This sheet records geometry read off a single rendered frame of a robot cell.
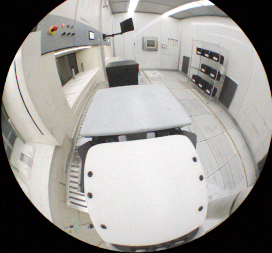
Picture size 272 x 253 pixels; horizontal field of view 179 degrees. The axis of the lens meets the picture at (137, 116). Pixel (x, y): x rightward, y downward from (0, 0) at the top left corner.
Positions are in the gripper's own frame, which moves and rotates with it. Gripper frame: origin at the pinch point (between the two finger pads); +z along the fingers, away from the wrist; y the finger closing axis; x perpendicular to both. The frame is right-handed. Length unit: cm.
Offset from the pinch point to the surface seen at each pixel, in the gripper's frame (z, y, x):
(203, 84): 188, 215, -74
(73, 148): 15, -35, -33
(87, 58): 154, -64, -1
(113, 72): 72, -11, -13
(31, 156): -2, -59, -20
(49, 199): -20.1, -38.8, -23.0
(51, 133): 9.6, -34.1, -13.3
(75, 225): -37, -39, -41
